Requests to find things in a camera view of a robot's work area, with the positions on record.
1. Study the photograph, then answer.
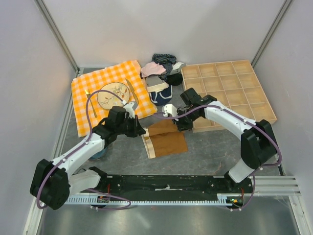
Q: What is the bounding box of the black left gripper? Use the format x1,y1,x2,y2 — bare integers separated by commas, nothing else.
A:
115,115,145,138

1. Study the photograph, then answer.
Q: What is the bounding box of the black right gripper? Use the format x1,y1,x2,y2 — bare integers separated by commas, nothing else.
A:
172,108,200,132

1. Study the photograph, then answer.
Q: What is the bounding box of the brown underwear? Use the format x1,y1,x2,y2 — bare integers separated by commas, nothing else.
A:
141,119,188,159

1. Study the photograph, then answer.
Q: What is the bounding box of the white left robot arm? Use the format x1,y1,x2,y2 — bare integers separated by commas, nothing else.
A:
30,102,145,210

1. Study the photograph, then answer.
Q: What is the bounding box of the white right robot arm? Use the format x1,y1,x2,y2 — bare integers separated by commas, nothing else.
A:
173,88,281,193

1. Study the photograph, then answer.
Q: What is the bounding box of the navy blue underwear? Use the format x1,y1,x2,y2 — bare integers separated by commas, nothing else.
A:
149,85,173,106

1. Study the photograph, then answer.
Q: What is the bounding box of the black underwear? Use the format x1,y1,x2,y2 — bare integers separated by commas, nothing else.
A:
166,73,183,86

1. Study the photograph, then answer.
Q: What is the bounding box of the grey beige underwear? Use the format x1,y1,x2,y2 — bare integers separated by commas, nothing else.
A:
145,75,169,93

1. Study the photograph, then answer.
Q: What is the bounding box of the white grey underwear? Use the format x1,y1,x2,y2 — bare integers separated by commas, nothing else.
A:
169,62,186,75

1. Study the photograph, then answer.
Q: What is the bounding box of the pink underwear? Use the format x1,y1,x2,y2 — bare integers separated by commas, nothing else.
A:
141,62,166,78

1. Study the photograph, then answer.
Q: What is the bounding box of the striped dark underwear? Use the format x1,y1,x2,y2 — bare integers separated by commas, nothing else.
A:
152,53,177,71

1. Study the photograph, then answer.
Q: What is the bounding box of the blue bowl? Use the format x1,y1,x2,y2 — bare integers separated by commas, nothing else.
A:
89,148,107,161

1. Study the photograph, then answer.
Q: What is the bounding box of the beige floral plate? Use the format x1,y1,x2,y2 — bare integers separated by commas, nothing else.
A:
97,82,131,110

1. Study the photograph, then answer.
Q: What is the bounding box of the gold knife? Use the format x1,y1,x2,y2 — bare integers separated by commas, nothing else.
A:
126,79,139,104

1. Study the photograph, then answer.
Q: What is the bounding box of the gold fork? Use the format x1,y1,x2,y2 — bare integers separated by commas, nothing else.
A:
85,89,97,118

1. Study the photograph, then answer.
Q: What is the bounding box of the wooden compartment tray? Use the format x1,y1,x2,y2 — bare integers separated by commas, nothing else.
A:
181,60,277,124

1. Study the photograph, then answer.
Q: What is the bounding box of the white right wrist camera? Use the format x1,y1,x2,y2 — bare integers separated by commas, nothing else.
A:
162,104,178,118

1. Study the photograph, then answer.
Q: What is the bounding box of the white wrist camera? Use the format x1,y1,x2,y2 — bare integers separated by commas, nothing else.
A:
122,100,138,118
162,104,178,118

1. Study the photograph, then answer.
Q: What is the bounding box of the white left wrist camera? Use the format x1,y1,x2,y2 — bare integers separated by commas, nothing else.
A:
122,100,138,118

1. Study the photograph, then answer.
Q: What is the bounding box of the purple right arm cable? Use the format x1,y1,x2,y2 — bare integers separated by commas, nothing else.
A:
153,105,282,212

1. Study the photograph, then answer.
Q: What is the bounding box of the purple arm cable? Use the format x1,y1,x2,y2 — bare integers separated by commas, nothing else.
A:
153,105,282,212
36,90,132,211

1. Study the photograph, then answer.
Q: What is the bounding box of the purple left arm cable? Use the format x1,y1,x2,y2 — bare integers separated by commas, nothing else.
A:
36,90,132,211

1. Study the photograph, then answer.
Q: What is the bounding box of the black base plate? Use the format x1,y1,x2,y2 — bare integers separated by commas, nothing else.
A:
79,174,254,201

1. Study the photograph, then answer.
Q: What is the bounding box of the grey cable duct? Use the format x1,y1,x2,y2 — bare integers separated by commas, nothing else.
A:
65,193,233,206

